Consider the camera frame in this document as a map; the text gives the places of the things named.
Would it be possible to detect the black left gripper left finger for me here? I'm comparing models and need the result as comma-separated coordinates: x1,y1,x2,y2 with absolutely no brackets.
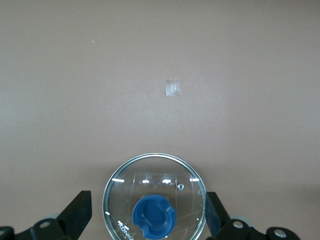
0,190,93,240

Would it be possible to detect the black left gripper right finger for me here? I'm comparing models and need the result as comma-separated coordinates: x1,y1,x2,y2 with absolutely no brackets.
205,191,301,240

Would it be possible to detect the glass lid with blue knob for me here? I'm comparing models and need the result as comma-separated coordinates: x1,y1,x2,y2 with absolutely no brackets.
102,152,208,240

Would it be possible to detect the clear tape piece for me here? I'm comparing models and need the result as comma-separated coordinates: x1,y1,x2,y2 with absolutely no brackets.
165,77,182,98

